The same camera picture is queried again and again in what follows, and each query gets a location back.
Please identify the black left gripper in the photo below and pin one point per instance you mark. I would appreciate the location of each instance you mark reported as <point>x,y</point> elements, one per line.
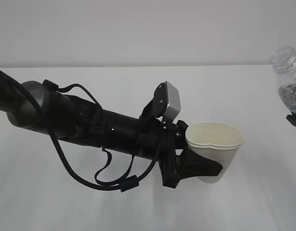
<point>160,140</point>

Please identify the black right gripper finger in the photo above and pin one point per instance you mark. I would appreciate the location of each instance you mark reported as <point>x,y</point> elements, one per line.
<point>292,119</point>

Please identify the white paper cup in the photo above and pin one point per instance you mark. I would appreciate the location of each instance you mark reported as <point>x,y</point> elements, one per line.
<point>215,141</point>

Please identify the clear plastic water bottle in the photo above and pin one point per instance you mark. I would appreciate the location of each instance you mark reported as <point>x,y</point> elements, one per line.
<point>283,62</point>

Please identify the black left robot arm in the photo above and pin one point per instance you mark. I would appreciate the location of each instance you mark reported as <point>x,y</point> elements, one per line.
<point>46,108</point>

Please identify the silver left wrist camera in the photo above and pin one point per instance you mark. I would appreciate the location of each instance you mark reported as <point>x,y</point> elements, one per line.
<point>165,103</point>

